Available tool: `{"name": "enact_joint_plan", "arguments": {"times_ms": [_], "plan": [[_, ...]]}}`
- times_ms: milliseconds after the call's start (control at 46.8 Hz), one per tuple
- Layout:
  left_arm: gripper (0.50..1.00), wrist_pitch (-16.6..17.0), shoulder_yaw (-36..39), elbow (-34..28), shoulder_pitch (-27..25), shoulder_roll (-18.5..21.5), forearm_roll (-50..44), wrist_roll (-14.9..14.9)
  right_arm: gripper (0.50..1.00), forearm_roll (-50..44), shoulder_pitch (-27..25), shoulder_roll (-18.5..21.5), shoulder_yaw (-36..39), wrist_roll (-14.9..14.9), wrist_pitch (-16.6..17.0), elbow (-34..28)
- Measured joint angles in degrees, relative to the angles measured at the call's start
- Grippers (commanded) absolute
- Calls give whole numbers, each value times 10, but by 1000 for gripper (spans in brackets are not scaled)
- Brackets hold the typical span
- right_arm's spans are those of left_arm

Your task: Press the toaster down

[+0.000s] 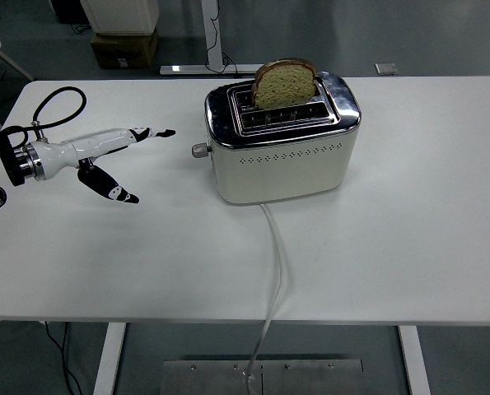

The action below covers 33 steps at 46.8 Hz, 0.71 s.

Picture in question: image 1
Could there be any black box on floor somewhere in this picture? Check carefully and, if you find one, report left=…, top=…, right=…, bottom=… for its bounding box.
left=50, top=0, right=90, bottom=25

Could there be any brown cardboard box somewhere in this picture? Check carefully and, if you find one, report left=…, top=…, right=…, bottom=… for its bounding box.
left=90, top=27, right=160, bottom=69

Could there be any white table leg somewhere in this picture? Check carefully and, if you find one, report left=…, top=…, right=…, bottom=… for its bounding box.
left=92, top=323, right=127, bottom=395
left=397, top=326, right=432, bottom=395

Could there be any brown bread slice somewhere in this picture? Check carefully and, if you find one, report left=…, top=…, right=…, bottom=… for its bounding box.
left=251, top=57, right=318, bottom=111

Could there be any black cable on desk leg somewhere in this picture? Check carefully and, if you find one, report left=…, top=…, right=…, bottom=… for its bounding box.
left=205, top=0, right=240, bottom=77

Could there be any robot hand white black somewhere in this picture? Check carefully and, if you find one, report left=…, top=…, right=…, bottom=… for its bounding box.
left=32, top=127, right=176, bottom=205

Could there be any grey metal plate with screws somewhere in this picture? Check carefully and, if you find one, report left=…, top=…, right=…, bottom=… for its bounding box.
left=161, top=359, right=365, bottom=395

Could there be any white desk leg with foot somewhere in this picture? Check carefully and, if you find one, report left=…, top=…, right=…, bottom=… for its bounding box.
left=159, top=0, right=266, bottom=77

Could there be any white cabinet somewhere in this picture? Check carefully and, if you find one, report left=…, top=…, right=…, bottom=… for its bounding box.
left=79, top=0, right=161, bottom=35

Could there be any black cable under table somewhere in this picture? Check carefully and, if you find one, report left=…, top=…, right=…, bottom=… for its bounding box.
left=42, top=322, right=83, bottom=395

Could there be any cream and chrome toaster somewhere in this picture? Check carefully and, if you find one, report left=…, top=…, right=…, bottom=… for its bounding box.
left=204, top=70, right=362, bottom=206

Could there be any white toaster power cable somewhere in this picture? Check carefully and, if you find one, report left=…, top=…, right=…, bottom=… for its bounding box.
left=244, top=202, right=289, bottom=395

